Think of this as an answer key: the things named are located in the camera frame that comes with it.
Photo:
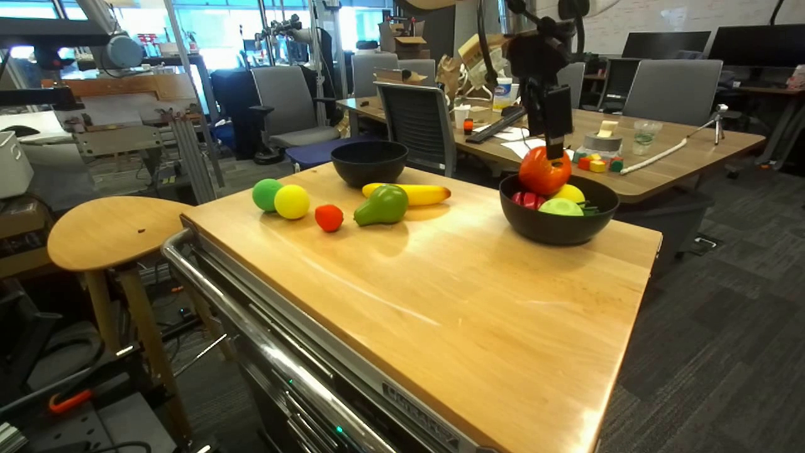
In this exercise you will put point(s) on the wooden conference table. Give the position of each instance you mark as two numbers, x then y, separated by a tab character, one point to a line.
694	154

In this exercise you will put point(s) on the blue seat chair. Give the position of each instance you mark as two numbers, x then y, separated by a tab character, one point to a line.
318	153

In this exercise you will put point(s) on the black computer monitor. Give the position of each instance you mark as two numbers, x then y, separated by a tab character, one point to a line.
756	44
666	44

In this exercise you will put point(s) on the green ball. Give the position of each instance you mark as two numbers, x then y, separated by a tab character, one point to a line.
264	193

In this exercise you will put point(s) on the small green toy piece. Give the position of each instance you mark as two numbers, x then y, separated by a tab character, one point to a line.
616	168

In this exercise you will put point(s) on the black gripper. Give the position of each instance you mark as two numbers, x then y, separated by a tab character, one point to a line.
554	110

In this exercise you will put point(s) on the yellow toy banana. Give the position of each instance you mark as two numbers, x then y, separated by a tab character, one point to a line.
424	195

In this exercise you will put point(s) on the light green toy apple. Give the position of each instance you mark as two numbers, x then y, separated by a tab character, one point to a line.
562	207

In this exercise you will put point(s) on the white bottle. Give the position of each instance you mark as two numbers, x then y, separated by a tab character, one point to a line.
504	93

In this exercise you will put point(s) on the small black bowl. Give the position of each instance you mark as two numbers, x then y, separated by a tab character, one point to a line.
367	164

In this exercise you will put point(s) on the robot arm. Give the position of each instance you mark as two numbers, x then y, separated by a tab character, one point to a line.
536	52

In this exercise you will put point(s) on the large black bowl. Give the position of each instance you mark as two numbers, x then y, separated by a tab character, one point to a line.
557	228

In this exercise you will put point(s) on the cardboard box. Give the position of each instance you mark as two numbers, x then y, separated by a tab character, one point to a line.
410	47

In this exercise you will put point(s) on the small yellow toy piece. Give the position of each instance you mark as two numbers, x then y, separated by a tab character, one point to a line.
600	164

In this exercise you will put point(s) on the grey office chair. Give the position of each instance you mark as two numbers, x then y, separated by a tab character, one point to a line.
284	101
669	91
573	83

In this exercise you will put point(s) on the dark mesh office chair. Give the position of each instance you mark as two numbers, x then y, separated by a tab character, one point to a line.
416	121

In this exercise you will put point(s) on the steel tool cabinet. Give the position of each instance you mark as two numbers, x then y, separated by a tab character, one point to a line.
276	360

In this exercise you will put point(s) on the small orange toy piece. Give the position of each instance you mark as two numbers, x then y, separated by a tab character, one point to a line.
585	161

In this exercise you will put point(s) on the clear plastic cup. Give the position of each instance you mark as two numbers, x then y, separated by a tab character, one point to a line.
646	132

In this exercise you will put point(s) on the orange-red toy fruit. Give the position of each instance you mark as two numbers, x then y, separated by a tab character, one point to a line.
541	175

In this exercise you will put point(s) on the round grey lamp head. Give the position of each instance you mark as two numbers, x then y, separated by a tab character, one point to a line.
123	52

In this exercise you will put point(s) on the yellow toy lemon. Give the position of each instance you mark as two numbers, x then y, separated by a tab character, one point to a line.
571	193

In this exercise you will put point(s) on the green toy pear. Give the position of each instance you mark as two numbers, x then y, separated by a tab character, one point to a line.
378	209

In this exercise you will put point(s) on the red toy strawberry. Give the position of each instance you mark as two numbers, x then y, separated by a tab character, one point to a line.
327	219

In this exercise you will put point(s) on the round wooden stool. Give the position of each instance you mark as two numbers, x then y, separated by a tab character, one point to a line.
109	229

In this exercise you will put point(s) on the grey metal frame stand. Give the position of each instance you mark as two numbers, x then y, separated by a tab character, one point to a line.
125	139

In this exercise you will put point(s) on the yellow-green ball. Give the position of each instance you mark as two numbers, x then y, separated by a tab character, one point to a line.
293	202

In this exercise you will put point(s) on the long black bar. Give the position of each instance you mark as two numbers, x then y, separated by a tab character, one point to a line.
494	126

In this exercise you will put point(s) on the white tube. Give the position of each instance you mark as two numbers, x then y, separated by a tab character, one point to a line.
658	154

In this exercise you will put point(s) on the small grey tripod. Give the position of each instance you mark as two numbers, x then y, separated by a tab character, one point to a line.
720	117

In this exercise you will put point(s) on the small dark red toy fruit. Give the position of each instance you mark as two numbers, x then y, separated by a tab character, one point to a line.
527	199

